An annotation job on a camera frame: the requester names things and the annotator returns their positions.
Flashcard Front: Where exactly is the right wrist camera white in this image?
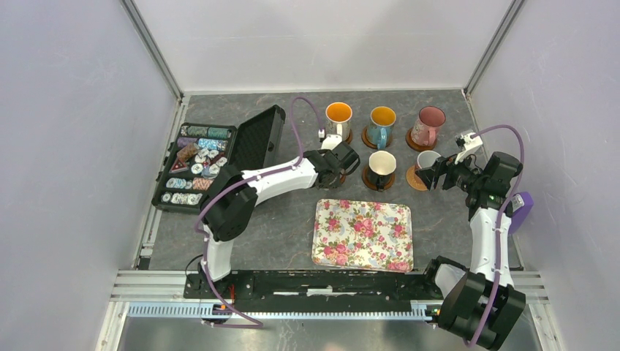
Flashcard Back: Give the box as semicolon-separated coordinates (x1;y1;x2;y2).
454;129;483;164

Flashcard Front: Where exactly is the white floral mug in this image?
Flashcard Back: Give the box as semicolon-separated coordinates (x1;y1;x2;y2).
415;151;441;169

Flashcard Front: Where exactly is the black poker chip case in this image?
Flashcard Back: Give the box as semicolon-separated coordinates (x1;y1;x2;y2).
151;105;285;214

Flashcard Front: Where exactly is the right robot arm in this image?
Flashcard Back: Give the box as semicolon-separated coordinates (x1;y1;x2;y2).
415;151;526;350

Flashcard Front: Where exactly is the blue mug yellow inside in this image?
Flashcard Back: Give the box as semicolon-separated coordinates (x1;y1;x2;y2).
366;106;396;150

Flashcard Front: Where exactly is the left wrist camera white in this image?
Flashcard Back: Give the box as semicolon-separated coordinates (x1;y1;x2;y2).
319;129;343;150

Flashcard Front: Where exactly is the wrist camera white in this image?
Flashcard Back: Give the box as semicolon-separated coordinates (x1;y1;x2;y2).
454;129;483;164
319;129;343;150

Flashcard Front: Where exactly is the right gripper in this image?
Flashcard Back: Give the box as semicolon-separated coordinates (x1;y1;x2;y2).
415;148;486;193

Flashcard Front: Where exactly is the pink ghost mug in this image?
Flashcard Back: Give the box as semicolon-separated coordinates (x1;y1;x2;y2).
412;106;446;146

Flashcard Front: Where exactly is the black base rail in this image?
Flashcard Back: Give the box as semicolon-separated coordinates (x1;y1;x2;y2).
184;270;443;314

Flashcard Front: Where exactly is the cork coaster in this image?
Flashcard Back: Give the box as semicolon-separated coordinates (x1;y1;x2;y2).
406;165;428;192

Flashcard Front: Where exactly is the purple metronome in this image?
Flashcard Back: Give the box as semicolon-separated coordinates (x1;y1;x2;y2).
508;192;534;235

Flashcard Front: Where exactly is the black mug cream inside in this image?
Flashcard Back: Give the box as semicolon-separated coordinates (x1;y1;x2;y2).
368;151;397;175

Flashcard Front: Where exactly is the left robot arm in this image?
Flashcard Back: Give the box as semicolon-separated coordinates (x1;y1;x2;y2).
194;142;360;298

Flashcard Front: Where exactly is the floral serving tray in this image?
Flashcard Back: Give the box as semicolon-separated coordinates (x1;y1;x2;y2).
311;199;414;273

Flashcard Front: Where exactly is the floral mug orange inside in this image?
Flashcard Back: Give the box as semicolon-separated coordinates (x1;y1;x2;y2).
325;102;353;141

